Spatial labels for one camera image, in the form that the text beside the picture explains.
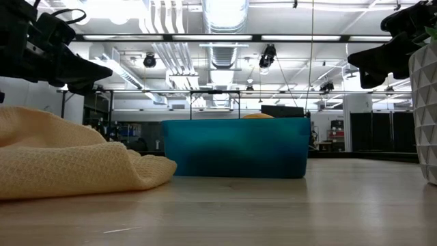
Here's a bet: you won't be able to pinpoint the succulent in white patterned pot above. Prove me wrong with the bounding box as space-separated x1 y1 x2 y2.
408 26 437 186

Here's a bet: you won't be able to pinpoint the teal plastic tupperware container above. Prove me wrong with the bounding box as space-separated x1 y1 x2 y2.
161 117 312 180

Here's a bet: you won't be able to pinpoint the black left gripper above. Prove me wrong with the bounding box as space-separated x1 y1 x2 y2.
0 0 114 97

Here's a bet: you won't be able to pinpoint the black monitor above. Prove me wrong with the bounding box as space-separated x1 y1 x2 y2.
261 105 305 119

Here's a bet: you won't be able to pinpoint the black partition panels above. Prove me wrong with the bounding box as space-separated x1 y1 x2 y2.
350 111 417 154

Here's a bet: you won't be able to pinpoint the yellow orange waffle cloth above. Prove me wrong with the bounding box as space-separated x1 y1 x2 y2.
0 105 178 201

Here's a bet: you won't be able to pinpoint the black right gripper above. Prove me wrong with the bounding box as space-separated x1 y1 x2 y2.
347 0 437 90

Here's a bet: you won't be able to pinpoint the yellow toy banana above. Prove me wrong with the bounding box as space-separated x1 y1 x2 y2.
241 112 275 120

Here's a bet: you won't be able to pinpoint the black ceiling spotlight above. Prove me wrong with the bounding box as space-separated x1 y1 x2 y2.
258 43 278 70
142 53 158 69

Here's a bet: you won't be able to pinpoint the shelf with red bins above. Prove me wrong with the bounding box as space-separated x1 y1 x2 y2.
326 119 346 152

